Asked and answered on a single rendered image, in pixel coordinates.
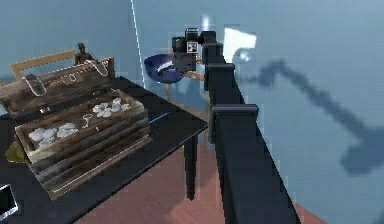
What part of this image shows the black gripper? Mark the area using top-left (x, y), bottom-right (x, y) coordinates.
top-left (156, 35), bottom-right (198, 74)

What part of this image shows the dark blue bowl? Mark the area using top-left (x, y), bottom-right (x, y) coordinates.
top-left (143, 53), bottom-right (188, 85)

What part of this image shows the blue pencil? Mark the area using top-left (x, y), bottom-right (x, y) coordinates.
top-left (148, 112), bottom-right (170, 125)

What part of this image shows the black table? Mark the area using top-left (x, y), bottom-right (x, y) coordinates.
top-left (0, 76), bottom-right (210, 224)

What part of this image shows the dark figurine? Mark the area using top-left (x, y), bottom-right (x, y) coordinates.
top-left (74, 42), bottom-right (95, 66)

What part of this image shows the open brown wooden chest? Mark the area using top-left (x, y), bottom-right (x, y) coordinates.
top-left (0, 56), bottom-right (154, 202)

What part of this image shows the olive green lump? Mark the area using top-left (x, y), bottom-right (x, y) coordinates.
top-left (4, 139), bottom-right (27, 165)

